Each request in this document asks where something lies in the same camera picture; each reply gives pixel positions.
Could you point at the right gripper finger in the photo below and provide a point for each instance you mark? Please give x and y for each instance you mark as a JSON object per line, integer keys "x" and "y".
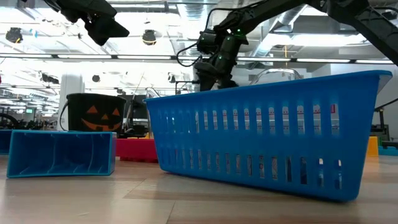
{"x": 214, "y": 83}

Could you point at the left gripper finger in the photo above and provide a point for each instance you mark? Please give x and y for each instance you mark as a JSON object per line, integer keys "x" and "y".
{"x": 104, "y": 29}

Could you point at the red toy brick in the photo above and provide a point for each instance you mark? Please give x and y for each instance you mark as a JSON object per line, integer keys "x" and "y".
{"x": 136, "y": 151}

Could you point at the blue one-stud toy block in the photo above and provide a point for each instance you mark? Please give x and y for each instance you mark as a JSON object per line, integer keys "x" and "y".
{"x": 62, "y": 154}

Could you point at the blue toy brick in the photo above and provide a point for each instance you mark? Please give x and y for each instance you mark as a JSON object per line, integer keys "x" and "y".
{"x": 388, "y": 151}

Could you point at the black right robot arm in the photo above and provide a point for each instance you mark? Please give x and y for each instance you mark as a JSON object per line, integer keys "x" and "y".
{"x": 373, "y": 25}

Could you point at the black ceiling lamp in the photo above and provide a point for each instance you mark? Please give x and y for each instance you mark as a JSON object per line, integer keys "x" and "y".
{"x": 14, "y": 35}
{"x": 149, "y": 38}

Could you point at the blue slotted plastic basket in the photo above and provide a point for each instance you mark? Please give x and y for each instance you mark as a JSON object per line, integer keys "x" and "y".
{"x": 248, "y": 146}

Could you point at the black pumpkin face bucket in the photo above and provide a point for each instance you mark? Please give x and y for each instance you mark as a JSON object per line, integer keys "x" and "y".
{"x": 96, "y": 105}

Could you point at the black background monitor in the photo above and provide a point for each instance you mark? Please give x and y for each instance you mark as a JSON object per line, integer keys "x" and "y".
{"x": 138, "y": 115}

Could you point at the yellow four-stud toy block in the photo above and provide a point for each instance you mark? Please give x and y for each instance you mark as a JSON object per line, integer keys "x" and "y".
{"x": 372, "y": 147}

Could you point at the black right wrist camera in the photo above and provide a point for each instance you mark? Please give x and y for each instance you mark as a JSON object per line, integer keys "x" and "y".
{"x": 206, "y": 42}

